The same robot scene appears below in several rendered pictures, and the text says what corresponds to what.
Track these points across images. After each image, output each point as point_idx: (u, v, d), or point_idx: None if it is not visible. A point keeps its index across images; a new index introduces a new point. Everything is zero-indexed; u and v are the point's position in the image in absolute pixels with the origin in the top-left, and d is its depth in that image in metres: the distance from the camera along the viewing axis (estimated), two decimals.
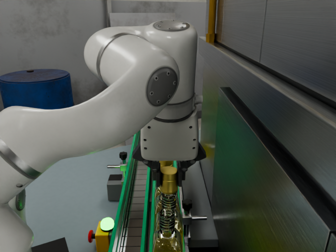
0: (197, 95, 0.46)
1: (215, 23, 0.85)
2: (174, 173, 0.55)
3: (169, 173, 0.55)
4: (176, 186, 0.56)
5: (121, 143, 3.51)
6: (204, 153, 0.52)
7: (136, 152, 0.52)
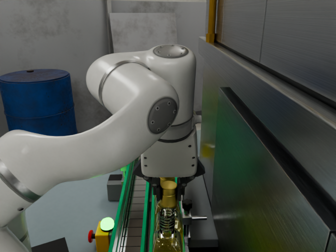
0: (196, 115, 0.47)
1: (215, 23, 0.85)
2: (173, 188, 0.56)
3: (169, 188, 0.56)
4: (176, 201, 0.58)
5: None
6: (203, 169, 0.54)
7: (137, 169, 0.53)
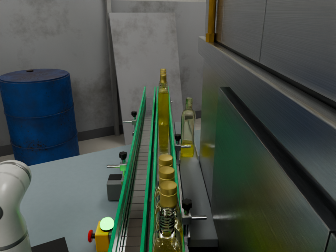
0: None
1: (215, 23, 0.85)
2: (173, 188, 0.56)
3: (168, 188, 0.56)
4: (176, 201, 0.58)
5: (121, 143, 3.51)
6: None
7: None
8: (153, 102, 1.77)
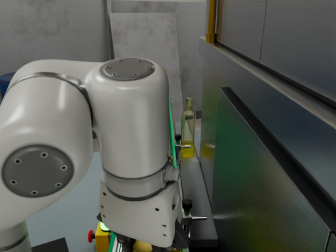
0: (171, 169, 0.31)
1: (215, 23, 0.85)
2: None
3: None
4: None
5: None
6: (184, 242, 0.37)
7: (100, 214, 0.40)
8: None
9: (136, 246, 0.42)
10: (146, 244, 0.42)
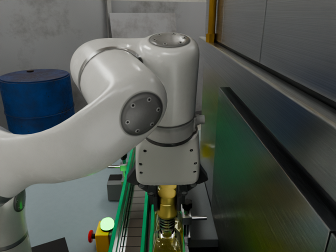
0: (198, 115, 0.41)
1: (215, 23, 0.85)
2: (173, 188, 0.56)
3: (168, 188, 0.56)
4: None
5: None
6: (205, 175, 0.48)
7: (131, 176, 0.47)
8: None
9: (162, 195, 0.50)
10: (169, 192, 0.51)
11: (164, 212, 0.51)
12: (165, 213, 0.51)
